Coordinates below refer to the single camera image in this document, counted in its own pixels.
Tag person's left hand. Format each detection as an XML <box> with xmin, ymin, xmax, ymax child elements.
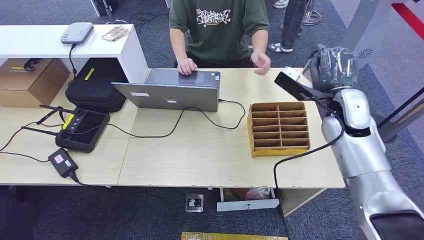
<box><xmin>250</xmin><ymin>51</ymin><xmax>272</xmax><ymax>76</ymax></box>

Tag person's right hand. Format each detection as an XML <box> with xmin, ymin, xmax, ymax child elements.
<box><xmin>177</xmin><ymin>57</ymin><xmax>199</xmax><ymax>76</ymax></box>

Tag standing person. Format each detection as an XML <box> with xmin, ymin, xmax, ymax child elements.
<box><xmin>267</xmin><ymin>0</ymin><xmax>308</xmax><ymax>54</ymax></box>

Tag wooden slotted card holder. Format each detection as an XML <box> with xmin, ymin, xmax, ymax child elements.
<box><xmin>246</xmin><ymin>101</ymin><xmax>311</xmax><ymax>158</ymax></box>

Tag grey laptop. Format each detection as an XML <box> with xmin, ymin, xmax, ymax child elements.
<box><xmin>111</xmin><ymin>68</ymin><xmax>222</xmax><ymax>113</ymax></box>

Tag metal chair base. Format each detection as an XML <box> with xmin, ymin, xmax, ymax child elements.
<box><xmin>302</xmin><ymin>0</ymin><xmax>323</xmax><ymax>26</ymax></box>

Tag brown snack packet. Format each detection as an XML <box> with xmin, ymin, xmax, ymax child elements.
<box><xmin>101</xmin><ymin>25</ymin><xmax>131</xmax><ymax>42</ymax></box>

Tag black zip carrying case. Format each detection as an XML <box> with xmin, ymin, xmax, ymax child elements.
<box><xmin>65</xmin><ymin>57</ymin><xmax>129</xmax><ymax>114</ymax></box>

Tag metal stand legs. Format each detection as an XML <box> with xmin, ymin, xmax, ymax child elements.
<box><xmin>90</xmin><ymin>0</ymin><xmax>117</xmax><ymax>21</ymax></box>

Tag grey router box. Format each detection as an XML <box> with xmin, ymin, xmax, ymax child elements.
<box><xmin>60</xmin><ymin>22</ymin><xmax>95</xmax><ymax>46</ymax></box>

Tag black controller with antennas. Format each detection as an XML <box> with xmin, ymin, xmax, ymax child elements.
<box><xmin>21</xmin><ymin>104</ymin><xmax>111</xmax><ymax>154</ymax></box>

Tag silver floor socket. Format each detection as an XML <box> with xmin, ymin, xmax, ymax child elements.
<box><xmin>184</xmin><ymin>193</ymin><xmax>205</xmax><ymax>213</ymax></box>

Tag white drawer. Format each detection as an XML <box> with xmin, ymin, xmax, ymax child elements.
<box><xmin>216</xmin><ymin>187</ymin><xmax>280</xmax><ymax>213</ymax></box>

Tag white desk shelf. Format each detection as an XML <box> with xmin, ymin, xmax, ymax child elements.
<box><xmin>0</xmin><ymin>23</ymin><xmax>149</xmax><ymax>84</ymax></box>

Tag black power adapter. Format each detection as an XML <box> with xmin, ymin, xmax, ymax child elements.
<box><xmin>47</xmin><ymin>148</ymin><xmax>80</xmax><ymax>179</ymax></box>

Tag brown cardboard box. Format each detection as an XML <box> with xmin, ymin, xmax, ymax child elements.
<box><xmin>0</xmin><ymin>58</ymin><xmax>70</xmax><ymax>109</ymax></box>

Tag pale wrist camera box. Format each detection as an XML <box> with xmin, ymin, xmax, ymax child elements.
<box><xmin>283</xmin><ymin>67</ymin><xmax>302</xmax><ymax>81</ymax></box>

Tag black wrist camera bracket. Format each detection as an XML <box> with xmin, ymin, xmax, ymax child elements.
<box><xmin>274</xmin><ymin>71</ymin><xmax>332</xmax><ymax>102</ymax></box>

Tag black floor cables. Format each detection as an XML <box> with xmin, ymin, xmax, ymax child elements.
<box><xmin>105</xmin><ymin>12</ymin><xmax>170</xmax><ymax>35</ymax></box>

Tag black laptop cable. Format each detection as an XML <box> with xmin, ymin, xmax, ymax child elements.
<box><xmin>105</xmin><ymin>98</ymin><xmax>247</xmax><ymax>139</ymax></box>

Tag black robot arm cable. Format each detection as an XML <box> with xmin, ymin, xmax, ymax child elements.
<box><xmin>273</xmin><ymin>99</ymin><xmax>346</xmax><ymax>240</ymax></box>

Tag black router cable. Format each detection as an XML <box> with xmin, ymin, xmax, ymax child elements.
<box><xmin>68</xmin><ymin>43</ymin><xmax>78</xmax><ymax>76</ymax></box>

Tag black metal rail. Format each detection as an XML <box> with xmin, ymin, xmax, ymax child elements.
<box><xmin>377</xmin><ymin>86</ymin><xmax>424</xmax><ymax>143</ymax></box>

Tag black adapter cable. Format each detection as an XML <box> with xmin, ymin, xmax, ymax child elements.
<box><xmin>0</xmin><ymin>120</ymin><xmax>186</xmax><ymax>203</ymax></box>

